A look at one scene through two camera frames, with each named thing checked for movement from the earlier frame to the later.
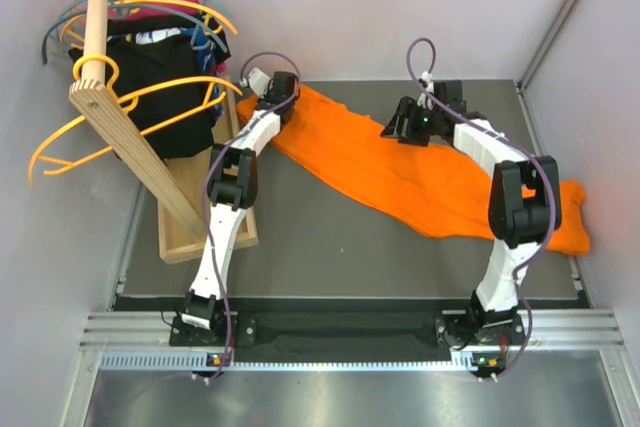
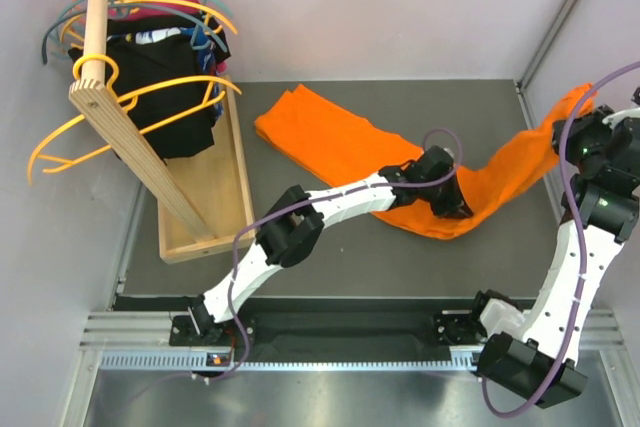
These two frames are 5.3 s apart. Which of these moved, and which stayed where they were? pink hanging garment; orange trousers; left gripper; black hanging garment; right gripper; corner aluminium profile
Moved: right gripper; orange trousers; left gripper
Stayed: corner aluminium profile; black hanging garment; pink hanging garment
